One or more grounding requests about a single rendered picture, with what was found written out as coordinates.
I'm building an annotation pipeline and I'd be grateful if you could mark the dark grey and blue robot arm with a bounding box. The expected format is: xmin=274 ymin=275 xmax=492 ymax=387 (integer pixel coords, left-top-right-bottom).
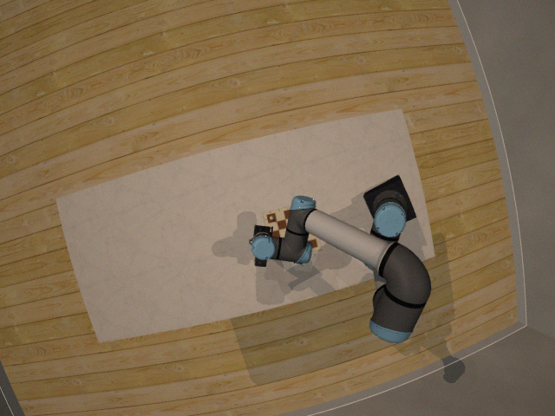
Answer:
xmin=251 ymin=190 xmax=431 ymax=343

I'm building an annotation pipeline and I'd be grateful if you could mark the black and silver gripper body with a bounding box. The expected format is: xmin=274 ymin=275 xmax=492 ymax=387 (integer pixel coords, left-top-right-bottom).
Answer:
xmin=253 ymin=225 xmax=273 ymax=237

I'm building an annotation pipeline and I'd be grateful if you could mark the brown and cream chessboard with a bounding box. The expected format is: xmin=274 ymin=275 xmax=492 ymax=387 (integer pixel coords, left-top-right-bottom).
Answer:
xmin=263 ymin=206 xmax=321 ymax=251

